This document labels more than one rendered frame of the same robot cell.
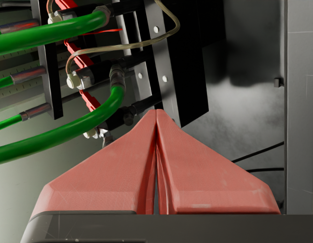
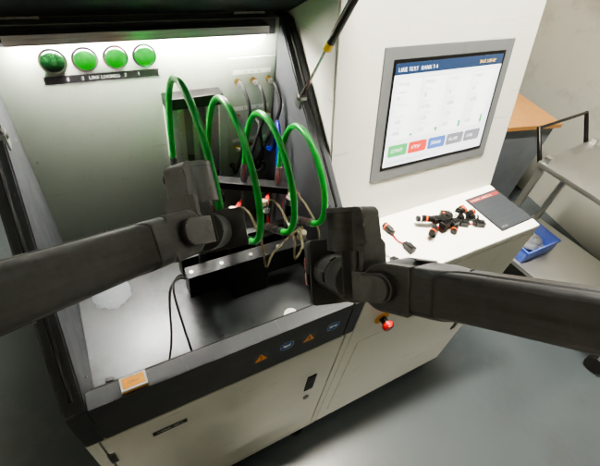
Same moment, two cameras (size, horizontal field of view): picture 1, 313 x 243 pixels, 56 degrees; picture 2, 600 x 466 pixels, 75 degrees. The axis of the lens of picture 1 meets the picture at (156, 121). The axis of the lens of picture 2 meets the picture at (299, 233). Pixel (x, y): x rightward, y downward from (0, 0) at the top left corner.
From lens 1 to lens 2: 0.64 m
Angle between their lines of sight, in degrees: 50
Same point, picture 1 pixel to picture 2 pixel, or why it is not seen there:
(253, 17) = (253, 311)
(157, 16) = (258, 253)
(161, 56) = (235, 258)
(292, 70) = (259, 329)
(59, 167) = (95, 170)
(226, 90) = (197, 309)
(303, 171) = (201, 358)
